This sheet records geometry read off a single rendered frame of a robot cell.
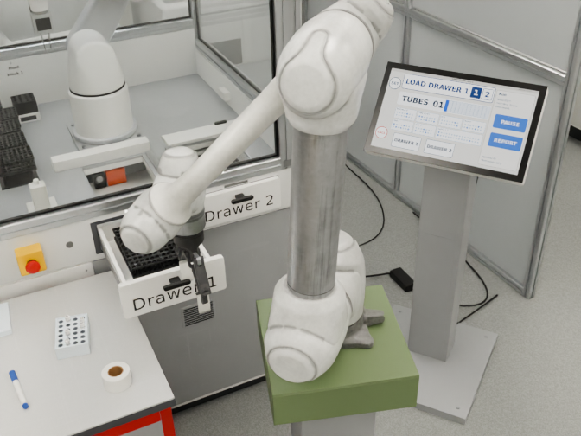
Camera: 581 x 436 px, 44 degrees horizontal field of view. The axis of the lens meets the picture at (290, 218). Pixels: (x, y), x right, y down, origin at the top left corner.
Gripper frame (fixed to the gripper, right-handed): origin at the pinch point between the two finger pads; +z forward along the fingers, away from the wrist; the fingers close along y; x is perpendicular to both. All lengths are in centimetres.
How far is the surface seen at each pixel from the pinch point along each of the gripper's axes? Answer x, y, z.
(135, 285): 13.3, 8.9, -1.0
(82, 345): 29.7, 6.9, 11.7
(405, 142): -83, 31, -9
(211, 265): -7.7, 8.9, -0.3
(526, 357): -135, 9, 91
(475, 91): -105, 25, -25
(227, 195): -24.8, 40.4, -0.5
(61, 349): 34.8, 7.9, 11.6
